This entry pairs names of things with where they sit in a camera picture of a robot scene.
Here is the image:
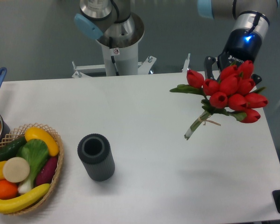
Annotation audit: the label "green cucumber toy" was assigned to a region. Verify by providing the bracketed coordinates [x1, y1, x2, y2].
[0, 136, 27, 161]

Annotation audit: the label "purple sweet potato toy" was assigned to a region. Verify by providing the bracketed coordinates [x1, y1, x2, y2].
[35, 156, 58, 186]

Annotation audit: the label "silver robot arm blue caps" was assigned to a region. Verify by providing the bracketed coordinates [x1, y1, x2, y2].
[74, 0, 280, 79]

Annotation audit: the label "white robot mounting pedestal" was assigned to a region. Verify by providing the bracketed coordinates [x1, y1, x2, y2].
[71, 41, 191, 79]

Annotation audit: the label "beige round disc toy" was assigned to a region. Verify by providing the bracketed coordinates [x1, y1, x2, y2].
[2, 157, 30, 183]

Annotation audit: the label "orange fruit toy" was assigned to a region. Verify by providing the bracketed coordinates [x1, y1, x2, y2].
[0, 180, 18, 200]

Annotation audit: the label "green bok choy toy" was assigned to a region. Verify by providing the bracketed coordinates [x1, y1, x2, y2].
[17, 139, 49, 195]

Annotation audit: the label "red tulip bouquet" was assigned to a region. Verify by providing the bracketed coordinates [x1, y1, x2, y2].
[170, 60, 268, 140]

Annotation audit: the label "woven wicker basket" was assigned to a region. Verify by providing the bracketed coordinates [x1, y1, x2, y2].
[0, 123, 64, 215]

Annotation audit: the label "yellow squash toy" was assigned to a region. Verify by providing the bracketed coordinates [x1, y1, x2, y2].
[24, 126, 59, 157]

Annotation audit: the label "yellow banana toy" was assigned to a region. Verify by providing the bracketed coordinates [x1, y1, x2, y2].
[0, 183, 50, 214]

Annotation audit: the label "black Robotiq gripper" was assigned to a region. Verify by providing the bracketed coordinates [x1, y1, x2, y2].
[205, 30, 262, 85]

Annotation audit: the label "dark grey ribbed vase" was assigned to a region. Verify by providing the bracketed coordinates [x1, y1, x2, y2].
[77, 133, 115, 182]

